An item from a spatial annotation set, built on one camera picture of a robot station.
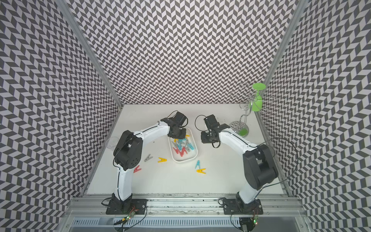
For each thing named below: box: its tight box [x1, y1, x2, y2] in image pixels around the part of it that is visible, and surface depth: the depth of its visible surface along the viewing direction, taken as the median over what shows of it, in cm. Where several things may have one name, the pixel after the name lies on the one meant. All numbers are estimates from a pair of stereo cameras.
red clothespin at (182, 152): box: [178, 146, 188, 158], surface depth 95 cm
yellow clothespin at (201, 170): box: [196, 168, 207, 175], surface depth 87 cm
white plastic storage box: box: [168, 127, 199, 163], surface depth 95 cm
